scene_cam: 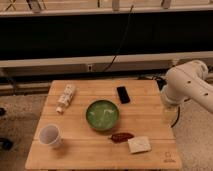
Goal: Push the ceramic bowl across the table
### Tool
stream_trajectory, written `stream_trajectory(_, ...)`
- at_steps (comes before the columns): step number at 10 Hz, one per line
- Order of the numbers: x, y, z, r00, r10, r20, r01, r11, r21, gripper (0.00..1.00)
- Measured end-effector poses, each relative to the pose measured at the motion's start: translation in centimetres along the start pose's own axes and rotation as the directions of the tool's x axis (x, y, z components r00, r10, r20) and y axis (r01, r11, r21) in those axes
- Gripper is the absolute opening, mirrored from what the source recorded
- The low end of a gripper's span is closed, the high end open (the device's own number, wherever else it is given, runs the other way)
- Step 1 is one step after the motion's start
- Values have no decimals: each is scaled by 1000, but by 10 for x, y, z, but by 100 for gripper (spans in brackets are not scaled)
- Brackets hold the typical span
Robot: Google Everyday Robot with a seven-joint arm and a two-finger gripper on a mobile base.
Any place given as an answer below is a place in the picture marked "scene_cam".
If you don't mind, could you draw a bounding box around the white wall outlet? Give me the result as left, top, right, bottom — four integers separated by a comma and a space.
87, 64, 93, 72

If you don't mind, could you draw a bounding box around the green ceramic bowl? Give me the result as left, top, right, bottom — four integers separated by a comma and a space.
86, 100, 119, 131

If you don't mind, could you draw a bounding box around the white paper cup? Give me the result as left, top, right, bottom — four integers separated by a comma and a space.
38, 124, 62, 148

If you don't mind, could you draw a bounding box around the wooden table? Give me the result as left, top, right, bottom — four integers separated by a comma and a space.
25, 80, 182, 171

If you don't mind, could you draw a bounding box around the dried red chili pepper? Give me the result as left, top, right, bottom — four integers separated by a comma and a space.
109, 133, 134, 143

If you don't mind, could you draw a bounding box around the black hanging cable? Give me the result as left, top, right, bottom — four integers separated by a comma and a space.
101, 3, 135, 73

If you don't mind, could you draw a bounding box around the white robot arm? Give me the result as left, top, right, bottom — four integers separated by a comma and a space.
161, 60, 213, 114

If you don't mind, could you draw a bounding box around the white tube bottle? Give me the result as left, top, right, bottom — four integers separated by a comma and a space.
56, 84, 75, 114

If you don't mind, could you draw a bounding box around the white square sponge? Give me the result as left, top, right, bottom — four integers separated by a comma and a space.
128, 136, 151, 154

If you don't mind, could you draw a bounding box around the black smartphone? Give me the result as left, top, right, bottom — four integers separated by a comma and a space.
117, 86, 130, 104

